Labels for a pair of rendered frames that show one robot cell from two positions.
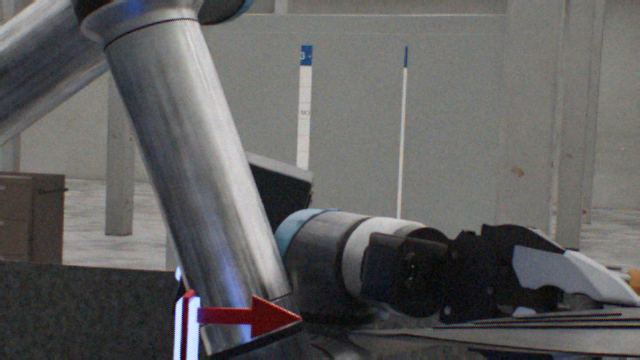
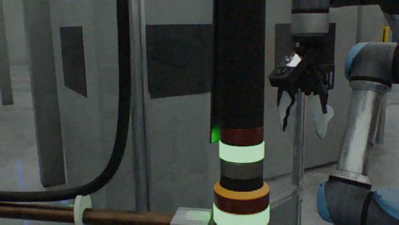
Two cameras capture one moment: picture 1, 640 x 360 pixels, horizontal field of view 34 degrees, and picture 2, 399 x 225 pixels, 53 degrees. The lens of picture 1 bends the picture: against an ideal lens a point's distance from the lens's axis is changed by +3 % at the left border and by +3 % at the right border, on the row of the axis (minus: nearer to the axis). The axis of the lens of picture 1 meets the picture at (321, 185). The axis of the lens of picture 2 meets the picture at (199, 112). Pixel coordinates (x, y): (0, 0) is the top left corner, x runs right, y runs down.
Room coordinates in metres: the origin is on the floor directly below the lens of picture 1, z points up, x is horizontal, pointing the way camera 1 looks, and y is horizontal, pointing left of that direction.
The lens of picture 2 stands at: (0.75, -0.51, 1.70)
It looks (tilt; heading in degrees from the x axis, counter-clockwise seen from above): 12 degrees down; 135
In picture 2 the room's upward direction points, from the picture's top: 1 degrees counter-clockwise
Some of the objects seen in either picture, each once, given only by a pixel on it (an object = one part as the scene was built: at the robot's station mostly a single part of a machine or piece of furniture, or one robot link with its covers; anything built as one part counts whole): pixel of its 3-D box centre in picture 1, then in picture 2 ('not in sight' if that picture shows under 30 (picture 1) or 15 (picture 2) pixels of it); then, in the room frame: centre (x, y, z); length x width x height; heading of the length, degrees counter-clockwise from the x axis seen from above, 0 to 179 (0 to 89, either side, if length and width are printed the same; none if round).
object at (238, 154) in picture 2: not in sight; (241, 148); (0.56, -0.28, 1.61); 0.03 x 0.03 x 0.01
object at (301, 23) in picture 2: not in sight; (308, 25); (0.31, 0.25, 1.70); 0.08 x 0.08 x 0.05
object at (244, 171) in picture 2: not in sight; (241, 164); (0.56, -0.28, 1.60); 0.03 x 0.03 x 0.01
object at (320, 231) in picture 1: (336, 258); not in sight; (0.88, -0.01, 1.17); 0.11 x 0.08 x 0.09; 37
